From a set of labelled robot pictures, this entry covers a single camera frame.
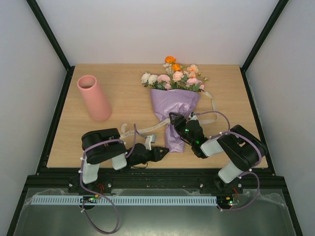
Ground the black frame post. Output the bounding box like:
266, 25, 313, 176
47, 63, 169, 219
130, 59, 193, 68
242, 0, 290, 72
26, 0, 74, 72

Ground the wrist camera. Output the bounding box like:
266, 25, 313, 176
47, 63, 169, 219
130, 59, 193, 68
144, 134, 157, 150
188, 112, 198, 120

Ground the cream ribbon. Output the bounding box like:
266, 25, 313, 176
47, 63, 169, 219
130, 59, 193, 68
120, 91, 219, 140

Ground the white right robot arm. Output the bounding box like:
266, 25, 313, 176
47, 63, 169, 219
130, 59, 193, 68
171, 117, 268, 193

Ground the purple flower bouquet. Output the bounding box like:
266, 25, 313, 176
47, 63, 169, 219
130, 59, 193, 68
141, 56, 209, 153

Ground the pink cylindrical vase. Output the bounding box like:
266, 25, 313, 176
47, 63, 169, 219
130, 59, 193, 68
77, 75, 112, 122

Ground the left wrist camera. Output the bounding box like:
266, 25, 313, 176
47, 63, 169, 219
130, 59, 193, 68
144, 134, 157, 150

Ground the white slotted cable duct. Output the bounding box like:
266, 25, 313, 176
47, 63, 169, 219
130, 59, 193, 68
31, 195, 217, 206

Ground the left black frame post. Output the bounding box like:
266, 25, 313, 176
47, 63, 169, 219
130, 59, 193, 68
26, 0, 74, 72

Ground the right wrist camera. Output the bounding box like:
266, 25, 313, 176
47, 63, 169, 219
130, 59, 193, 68
188, 112, 198, 120

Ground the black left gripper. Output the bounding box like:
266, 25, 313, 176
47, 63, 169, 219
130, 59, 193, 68
131, 147, 170, 167

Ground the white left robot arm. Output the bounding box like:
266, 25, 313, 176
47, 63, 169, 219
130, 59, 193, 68
79, 114, 175, 184

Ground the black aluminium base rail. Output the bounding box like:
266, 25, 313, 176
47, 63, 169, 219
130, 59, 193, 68
23, 169, 288, 195

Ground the right black frame post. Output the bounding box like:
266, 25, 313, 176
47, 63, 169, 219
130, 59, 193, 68
242, 0, 290, 72

